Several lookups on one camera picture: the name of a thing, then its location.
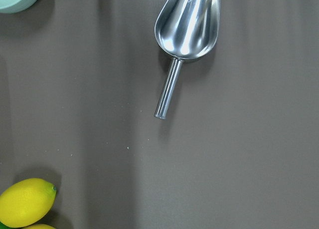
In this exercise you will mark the steel ice scoop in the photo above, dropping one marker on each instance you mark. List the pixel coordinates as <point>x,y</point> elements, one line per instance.
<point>186,30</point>

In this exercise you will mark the yellow lemon upper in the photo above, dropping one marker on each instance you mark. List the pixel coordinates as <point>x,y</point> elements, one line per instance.
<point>26,202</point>

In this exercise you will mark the yellow lemon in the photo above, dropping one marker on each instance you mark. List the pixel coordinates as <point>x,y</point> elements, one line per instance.
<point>39,226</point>
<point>26,202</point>

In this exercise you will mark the yellow lemon lower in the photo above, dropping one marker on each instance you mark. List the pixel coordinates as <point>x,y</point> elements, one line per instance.
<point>39,226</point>

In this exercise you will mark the green lime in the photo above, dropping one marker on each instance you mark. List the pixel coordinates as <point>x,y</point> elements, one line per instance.
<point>2,226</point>

